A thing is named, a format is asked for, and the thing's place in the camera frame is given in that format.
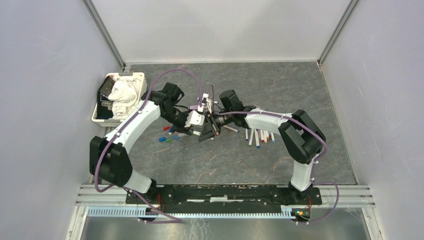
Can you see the white marker red cap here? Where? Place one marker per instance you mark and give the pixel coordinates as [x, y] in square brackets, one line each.
[261, 134]

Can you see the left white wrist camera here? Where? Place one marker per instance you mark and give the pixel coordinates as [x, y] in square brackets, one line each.
[194, 119]

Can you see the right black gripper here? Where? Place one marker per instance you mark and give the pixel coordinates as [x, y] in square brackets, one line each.
[211, 129]

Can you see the white marker light-blue cap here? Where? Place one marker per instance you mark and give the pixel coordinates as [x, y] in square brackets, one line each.
[272, 137]

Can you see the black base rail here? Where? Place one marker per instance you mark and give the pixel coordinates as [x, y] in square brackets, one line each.
[229, 199]

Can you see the black box in basket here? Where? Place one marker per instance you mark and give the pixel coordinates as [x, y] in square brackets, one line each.
[104, 105]

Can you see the white crumpled cloth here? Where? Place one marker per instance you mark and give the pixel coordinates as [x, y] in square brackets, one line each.
[125, 95]

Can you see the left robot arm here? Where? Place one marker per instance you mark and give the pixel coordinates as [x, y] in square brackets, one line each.
[109, 156]

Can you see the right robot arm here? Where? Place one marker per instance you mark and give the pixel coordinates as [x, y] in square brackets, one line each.
[303, 139]

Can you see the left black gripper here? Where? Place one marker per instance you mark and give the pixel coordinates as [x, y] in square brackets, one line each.
[181, 128]

